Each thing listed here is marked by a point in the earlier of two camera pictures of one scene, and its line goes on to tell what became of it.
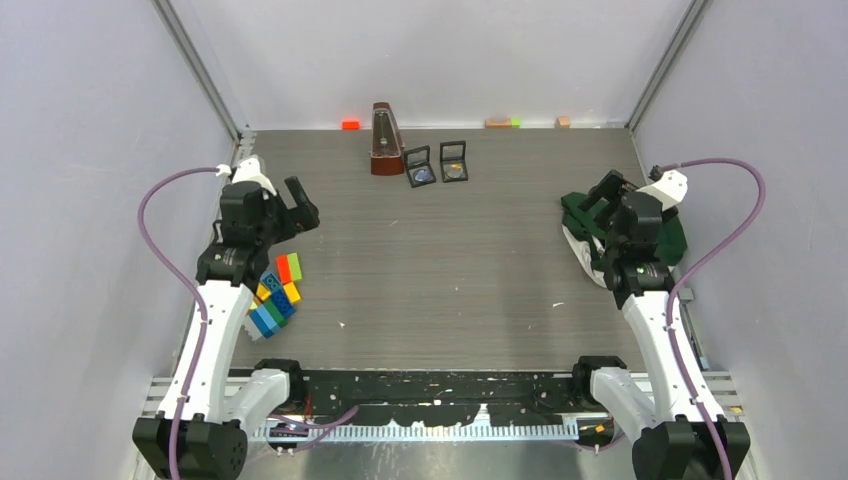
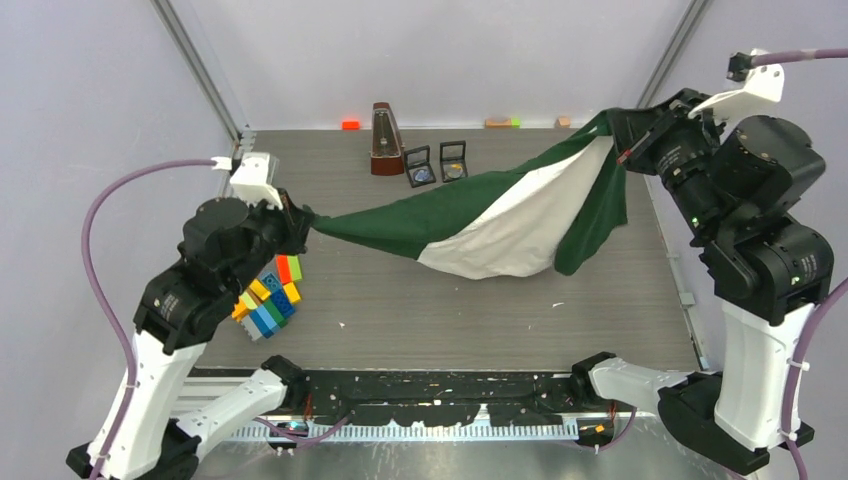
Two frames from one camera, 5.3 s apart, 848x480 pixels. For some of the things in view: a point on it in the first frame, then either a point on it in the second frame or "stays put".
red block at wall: (351, 125) stays put
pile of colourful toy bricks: (277, 295) stays put
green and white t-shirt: (587, 232) to (515, 222)
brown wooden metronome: (387, 155) stays put
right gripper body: (603, 201) to (638, 141)
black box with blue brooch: (418, 166) stays put
